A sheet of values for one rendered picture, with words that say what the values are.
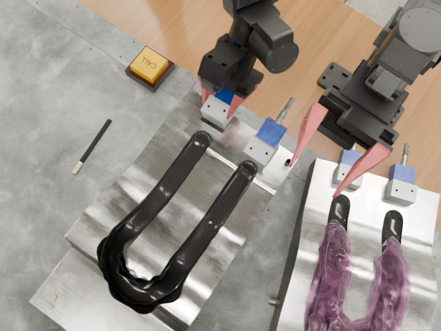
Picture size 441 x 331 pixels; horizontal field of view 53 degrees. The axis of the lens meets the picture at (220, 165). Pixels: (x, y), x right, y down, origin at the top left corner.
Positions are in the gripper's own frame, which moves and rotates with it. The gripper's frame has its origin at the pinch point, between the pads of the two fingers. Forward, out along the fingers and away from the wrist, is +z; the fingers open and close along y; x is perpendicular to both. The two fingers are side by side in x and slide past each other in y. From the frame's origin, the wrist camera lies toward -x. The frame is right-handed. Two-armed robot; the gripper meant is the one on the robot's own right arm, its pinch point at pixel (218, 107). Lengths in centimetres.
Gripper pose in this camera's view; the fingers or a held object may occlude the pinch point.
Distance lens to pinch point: 84.0
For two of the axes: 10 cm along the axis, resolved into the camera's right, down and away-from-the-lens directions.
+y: 8.4, 5.2, -1.5
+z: -3.1, 7.0, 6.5
